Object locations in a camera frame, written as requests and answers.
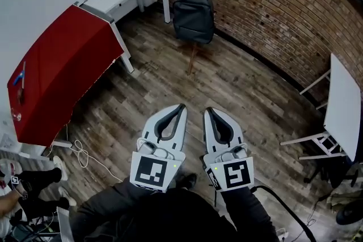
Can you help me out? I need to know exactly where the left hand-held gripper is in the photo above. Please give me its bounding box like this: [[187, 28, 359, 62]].
[[129, 104, 188, 193]]

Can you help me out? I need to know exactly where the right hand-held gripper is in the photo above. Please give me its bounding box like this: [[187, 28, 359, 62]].
[[202, 107, 255, 193]]

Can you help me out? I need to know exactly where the dark grey backpack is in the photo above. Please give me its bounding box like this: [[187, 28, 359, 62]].
[[172, 0, 215, 45]]

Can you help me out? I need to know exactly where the person's left forearm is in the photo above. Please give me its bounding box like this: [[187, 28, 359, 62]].
[[76, 181, 171, 242]]

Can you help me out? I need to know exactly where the person's right forearm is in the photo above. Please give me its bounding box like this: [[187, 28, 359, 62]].
[[220, 186, 280, 242]]

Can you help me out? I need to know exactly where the person's black shoe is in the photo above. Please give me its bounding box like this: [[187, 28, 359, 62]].
[[174, 172, 198, 190]]

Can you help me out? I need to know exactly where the person's dark clothed torso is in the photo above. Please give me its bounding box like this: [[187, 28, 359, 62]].
[[113, 188, 236, 242]]

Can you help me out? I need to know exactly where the white square table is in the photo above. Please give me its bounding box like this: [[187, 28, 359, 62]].
[[280, 53, 362, 162]]

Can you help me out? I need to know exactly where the thin wooden stick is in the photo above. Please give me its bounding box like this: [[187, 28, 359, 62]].
[[19, 61, 27, 106]]

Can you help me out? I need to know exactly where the blue and white tool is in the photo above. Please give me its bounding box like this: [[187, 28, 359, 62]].
[[13, 70, 26, 86]]

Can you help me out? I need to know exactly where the thick black cable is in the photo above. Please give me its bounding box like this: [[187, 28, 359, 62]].
[[253, 184, 314, 242]]

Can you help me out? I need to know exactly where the white cable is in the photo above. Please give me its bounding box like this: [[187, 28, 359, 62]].
[[65, 124, 125, 182]]

